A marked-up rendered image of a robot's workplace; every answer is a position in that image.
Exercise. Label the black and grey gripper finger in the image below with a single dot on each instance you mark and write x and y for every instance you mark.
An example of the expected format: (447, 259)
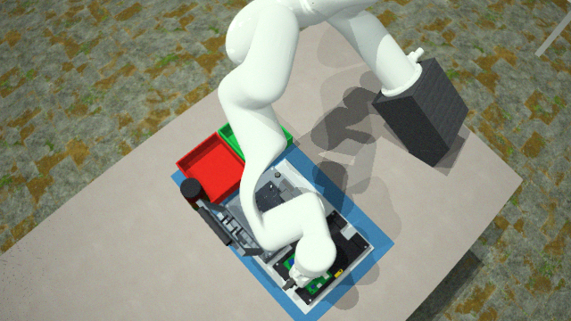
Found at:
(289, 284)

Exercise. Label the green bin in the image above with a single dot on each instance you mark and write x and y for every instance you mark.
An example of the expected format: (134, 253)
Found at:
(229, 137)

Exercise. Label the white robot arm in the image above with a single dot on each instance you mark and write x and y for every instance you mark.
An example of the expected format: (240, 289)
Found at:
(247, 92)

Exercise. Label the red bin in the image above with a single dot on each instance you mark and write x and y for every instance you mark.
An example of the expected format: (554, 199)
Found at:
(215, 165)

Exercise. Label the green circuit board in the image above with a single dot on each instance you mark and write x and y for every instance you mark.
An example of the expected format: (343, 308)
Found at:
(315, 283)

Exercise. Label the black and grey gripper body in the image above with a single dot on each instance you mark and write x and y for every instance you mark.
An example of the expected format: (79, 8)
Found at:
(300, 281)

